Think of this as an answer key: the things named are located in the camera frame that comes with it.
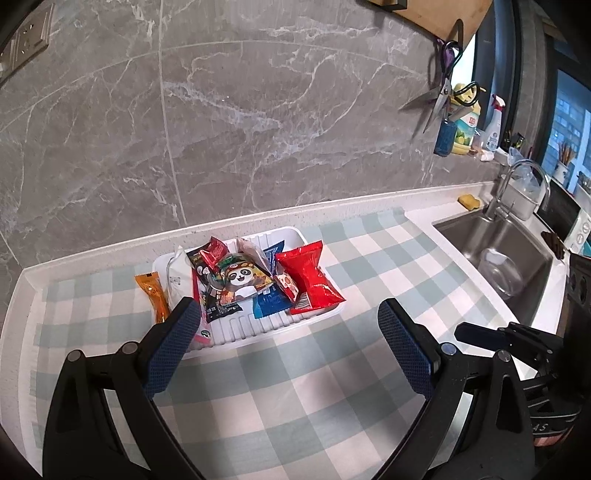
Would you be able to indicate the yellow sponge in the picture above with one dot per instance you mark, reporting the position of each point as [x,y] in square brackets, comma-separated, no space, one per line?
[469,202]

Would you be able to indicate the large white snack packet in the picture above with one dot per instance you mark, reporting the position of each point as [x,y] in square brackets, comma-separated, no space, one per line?
[179,277]

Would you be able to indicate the small red white snack packet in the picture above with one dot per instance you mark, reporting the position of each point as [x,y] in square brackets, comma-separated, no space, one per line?
[287,286]

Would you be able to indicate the clear white snack packet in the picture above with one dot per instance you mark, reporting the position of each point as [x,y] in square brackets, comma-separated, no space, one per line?
[251,254]

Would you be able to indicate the kitchen scissors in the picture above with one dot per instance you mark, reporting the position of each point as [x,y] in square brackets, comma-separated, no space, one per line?
[443,87]

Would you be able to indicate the chopstick holder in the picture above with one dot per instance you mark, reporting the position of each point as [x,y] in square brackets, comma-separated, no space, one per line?
[563,166]

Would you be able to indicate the white plastic tray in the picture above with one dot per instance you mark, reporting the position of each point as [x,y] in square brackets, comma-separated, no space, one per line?
[258,330]

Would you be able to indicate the pink snack packet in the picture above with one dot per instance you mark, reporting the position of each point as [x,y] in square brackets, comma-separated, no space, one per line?
[197,295]

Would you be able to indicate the white microwave oven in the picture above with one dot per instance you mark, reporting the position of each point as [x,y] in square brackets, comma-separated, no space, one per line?
[563,212]

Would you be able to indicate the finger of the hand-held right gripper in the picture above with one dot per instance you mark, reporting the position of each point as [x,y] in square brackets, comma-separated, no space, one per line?
[480,336]

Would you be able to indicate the green red nut packet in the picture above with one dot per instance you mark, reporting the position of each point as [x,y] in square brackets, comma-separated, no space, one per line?
[213,253]

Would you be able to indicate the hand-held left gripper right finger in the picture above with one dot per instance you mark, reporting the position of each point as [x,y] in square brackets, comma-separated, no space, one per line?
[406,346]

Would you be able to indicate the stainless steel sink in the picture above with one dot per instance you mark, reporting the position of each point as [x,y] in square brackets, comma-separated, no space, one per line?
[461,240]

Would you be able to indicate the wall socket panel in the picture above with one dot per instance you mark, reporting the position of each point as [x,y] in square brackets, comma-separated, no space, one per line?
[25,39]

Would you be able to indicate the metal faucet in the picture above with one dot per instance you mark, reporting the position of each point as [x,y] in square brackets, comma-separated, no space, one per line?
[496,198]

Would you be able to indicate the blue snack packet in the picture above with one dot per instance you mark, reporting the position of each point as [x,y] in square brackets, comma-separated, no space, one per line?
[270,302]

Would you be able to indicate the black snack packet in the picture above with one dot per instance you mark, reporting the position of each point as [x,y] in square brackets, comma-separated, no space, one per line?
[212,300]

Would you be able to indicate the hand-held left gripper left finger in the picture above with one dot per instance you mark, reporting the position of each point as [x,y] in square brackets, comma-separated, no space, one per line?
[171,346]

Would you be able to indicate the white drain basket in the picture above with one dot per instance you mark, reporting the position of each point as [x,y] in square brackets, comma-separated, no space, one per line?
[521,198]

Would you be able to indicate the yellow detergent bottle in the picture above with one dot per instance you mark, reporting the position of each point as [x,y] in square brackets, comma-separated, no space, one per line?
[466,131]

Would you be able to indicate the white spray bottle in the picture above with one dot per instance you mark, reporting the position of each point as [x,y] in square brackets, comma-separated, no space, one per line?
[491,134]

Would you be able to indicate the green white checked tablecloth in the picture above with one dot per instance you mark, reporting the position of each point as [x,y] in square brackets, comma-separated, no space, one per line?
[300,392]

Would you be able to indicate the wooden cutting board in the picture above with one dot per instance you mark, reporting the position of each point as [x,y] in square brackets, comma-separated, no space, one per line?
[438,16]

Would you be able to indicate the panda print snack packet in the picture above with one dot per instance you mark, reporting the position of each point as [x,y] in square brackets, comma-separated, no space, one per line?
[244,284]

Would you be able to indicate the dark window frame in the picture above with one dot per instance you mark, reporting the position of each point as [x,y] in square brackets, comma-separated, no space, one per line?
[526,55]

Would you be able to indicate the brown cloth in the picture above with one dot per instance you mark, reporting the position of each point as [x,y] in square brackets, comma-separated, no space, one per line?
[554,244]

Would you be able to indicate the clear plastic container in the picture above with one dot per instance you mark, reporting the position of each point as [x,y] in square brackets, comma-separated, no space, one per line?
[501,272]

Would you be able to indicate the orange snack packet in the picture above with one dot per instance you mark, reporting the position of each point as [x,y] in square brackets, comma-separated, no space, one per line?
[154,295]

